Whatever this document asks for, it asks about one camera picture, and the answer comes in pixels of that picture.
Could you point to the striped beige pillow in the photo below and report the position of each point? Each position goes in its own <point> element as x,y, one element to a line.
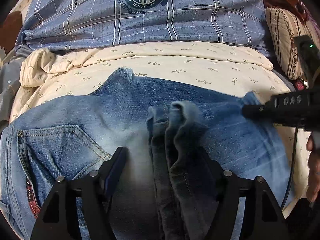
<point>284,26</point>

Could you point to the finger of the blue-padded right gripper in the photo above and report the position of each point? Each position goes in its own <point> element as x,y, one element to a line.
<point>261,112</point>

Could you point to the blue denim jeans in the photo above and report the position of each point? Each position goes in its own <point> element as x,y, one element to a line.
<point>165,190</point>

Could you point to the cream leaf-print quilt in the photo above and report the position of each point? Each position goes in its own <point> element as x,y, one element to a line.
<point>226,69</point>

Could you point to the red small box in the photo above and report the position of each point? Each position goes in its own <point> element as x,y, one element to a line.
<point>299,85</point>

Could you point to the grey patterned blanket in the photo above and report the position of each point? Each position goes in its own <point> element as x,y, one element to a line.
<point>10,74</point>

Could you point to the person's right hand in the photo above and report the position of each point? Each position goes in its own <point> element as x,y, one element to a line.
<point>313,164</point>

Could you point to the blue plaid duvet with emblem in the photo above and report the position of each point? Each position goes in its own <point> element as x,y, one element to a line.
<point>81,24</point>

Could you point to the dark red cloth bag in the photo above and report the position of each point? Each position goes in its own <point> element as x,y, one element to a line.
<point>296,7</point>

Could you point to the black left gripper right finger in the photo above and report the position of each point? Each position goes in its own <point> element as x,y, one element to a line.
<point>263,218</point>

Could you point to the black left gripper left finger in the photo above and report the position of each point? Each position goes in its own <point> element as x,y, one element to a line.
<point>59,218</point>

